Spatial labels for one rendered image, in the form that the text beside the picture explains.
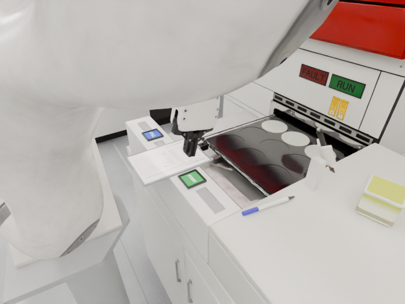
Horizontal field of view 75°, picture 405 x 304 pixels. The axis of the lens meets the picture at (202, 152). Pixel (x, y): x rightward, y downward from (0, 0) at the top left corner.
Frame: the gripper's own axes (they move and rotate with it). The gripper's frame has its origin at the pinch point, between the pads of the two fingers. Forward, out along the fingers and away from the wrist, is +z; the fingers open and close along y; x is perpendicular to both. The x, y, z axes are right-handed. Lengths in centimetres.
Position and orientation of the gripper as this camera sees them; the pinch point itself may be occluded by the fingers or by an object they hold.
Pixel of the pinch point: (190, 146)
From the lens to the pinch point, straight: 63.5
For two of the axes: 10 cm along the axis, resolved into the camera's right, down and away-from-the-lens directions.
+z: -1.7, 8.6, 4.7
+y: -8.3, 1.3, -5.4
